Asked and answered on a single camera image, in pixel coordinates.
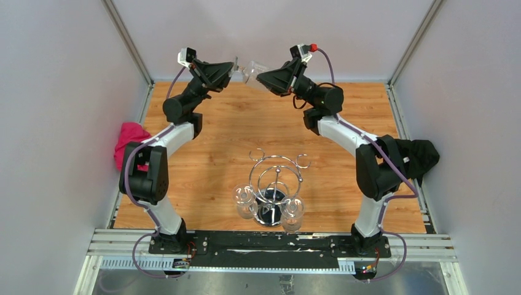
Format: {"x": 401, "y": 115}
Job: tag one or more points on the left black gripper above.
{"x": 211, "y": 78}

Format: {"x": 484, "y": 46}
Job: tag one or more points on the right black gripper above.
{"x": 285, "y": 80}

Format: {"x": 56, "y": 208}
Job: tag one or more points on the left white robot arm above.
{"x": 144, "y": 176}

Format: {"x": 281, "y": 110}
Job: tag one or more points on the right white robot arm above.
{"x": 380, "y": 168}

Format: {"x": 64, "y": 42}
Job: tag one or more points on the chrome wine glass rack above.
{"x": 274, "y": 177}

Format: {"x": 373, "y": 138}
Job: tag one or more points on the pink cloth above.
{"x": 129, "y": 132}

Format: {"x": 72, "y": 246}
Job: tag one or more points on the black cloth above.
{"x": 422, "y": 155}

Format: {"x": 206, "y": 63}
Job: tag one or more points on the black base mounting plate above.
{"x": 270, "y": 250}

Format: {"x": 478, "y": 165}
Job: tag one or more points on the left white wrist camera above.
{"x": 186, "y": 56}

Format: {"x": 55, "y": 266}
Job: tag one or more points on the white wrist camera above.
{"x": 186, "y": 56}
{"x": 303, "y": 51}

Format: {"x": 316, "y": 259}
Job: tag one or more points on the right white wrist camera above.
{"x": 303, "y": 51}

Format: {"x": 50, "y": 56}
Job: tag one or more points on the aluminium frame rail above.
{"x": 120, "y": 261}

